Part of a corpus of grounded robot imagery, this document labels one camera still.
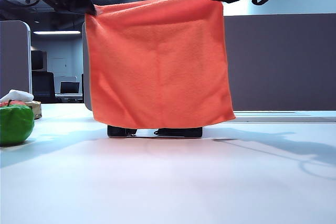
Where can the short grey desk partition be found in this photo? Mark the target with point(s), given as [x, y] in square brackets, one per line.
[13, 58]

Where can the brown tissue box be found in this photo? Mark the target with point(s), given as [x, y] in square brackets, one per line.
[36, 110]

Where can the green apple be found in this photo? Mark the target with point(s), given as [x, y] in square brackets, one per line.
[15, 124]

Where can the long grey desk partition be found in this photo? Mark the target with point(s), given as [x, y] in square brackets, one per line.
[275, 64]

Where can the silver framed rectangular mirror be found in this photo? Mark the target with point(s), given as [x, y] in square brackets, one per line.
[183, 132]

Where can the short ceiling light strip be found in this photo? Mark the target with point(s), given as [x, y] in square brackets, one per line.
[56, 32]

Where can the black background monitor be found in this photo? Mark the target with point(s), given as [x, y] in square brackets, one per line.
[36, 61]

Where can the black office chair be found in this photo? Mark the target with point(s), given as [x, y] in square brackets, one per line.
[43, 87]

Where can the background laptop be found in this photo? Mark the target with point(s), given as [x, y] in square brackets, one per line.
[69, 89]

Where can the orange microfibre cloth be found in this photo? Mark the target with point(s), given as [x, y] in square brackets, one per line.
[157, 64]

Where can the white tissue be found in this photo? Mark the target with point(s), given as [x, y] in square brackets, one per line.
[18, 95]

